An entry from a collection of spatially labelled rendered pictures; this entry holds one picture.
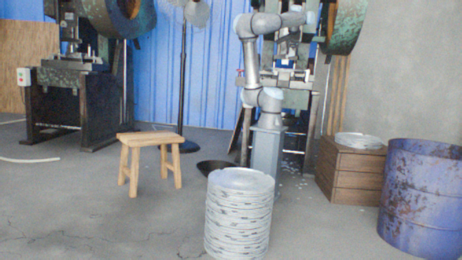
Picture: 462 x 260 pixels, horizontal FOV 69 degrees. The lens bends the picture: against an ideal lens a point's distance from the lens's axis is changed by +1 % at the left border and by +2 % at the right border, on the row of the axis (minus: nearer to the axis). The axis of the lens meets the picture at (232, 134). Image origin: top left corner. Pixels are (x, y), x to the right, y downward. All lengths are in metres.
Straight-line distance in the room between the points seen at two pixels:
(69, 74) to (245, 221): 2.08
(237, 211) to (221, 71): 2.71
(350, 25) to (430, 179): 1.22
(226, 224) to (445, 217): 0.96
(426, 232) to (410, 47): 2.71
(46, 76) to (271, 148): 1.98
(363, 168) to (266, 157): 0.60
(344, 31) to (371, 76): 1.62
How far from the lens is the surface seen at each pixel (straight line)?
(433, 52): 4.26
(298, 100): 2.54
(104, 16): 2.79
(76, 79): 2.99
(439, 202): 1.74
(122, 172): 2.19
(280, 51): 2.66
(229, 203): 1.35
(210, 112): 3.99
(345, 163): 2.12
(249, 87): 1.98
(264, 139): 1.93
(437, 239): 1.82
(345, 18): 2.46
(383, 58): 4.09
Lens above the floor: 0.81
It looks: 12 degrees down
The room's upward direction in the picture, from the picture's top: 5 degrees clockwise
